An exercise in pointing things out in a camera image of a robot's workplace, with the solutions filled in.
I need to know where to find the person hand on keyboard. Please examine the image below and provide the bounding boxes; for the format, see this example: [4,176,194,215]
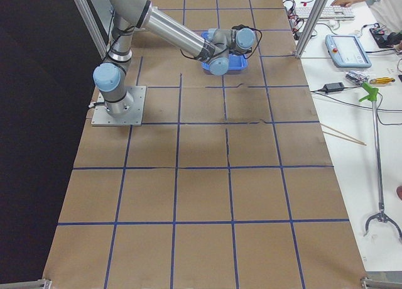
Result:
[331,0,354,7]

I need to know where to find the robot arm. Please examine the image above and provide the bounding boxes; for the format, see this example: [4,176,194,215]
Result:
[93,0,256,124]

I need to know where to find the blue plastic tray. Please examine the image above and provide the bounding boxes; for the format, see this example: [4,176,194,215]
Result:
[201,28,248,75]

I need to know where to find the white keyboard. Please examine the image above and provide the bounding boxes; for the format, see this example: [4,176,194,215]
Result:
[295,6,355,21]

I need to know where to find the blue teach pendant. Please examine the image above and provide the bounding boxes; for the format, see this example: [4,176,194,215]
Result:
[325,35,372,68]

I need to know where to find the black power brick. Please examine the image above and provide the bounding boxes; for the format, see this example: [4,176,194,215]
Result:
[323,82,345,94]

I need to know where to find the wooden chopstick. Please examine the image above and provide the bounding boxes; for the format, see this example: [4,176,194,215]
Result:
[320,123,359,140]
[323,131,367,146]

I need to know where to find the brown paper table cover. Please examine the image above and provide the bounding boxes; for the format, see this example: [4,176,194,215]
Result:
[43,0,364,288]

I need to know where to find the aluminium frame post right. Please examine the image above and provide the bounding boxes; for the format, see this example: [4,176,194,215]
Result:
[294,0,327,58]

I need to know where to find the aluminium frame post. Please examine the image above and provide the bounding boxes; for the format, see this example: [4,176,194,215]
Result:
[294,0,327,58]
[74,0,109,58]

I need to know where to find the green handled reacher grabber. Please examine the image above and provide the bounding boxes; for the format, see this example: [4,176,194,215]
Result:
[359,82,401,241]

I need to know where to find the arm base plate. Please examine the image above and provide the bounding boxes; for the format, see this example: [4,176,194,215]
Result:
[91,85,147,126]

